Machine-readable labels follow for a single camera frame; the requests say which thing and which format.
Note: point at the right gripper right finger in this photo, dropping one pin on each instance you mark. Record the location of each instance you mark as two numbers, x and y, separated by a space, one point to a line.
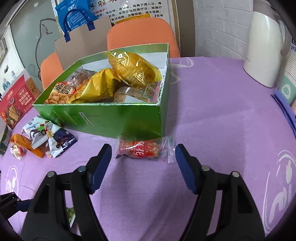
224 208

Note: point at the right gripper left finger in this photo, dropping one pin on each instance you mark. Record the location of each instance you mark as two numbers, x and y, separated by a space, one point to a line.
46 218

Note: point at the orange green snack bag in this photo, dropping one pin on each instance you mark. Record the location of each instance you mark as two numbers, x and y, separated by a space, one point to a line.
21 144

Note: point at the white blue cartoon snack bag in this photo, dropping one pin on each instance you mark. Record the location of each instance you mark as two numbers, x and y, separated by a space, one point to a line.
35 130

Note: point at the red popcorn snack packet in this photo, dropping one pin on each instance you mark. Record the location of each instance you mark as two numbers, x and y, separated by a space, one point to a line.
153 149

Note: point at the yellow cake packet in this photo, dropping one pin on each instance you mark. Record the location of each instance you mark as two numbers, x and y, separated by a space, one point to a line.
133 69

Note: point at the dark navy snack packet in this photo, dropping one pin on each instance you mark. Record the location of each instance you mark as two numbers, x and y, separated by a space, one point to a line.
59 140

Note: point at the red cracker box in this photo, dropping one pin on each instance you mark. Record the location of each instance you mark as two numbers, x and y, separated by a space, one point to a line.
18 99

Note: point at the purple table cloth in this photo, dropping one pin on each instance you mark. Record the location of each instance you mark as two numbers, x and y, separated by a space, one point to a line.
227 121

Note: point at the orange peanut snack packet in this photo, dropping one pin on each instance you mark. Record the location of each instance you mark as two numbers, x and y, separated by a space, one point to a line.
61 93

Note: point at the paper cups pack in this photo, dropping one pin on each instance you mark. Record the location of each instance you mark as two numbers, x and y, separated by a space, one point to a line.
284 94

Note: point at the green cardboard box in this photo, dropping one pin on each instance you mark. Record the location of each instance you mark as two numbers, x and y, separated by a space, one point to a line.
140 121

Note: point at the left orange chair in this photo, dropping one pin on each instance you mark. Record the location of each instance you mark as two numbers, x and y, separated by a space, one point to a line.
50 69

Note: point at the orange chair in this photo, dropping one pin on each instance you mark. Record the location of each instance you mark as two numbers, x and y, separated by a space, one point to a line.
50 69
142 31

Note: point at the brown dried snack packet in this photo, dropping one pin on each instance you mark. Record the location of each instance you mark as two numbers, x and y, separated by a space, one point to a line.
80 77

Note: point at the yellow chips bag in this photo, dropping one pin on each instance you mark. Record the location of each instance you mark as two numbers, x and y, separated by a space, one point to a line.
101 86

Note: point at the clear bun packet in box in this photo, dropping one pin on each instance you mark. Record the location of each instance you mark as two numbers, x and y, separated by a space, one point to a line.
138 93

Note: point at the brown paper bag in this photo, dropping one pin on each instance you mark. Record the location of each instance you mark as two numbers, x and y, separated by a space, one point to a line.
83 42

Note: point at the white thermos bottle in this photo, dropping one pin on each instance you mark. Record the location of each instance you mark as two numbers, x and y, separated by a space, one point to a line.
267 44

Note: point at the blue tote bag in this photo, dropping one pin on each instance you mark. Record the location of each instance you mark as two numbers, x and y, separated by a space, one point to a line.
73 14

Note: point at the right orange chair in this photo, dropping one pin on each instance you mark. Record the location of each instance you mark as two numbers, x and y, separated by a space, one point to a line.
142 31

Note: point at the wall poster chinese text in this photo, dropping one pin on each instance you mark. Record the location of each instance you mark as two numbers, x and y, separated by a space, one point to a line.
119 10

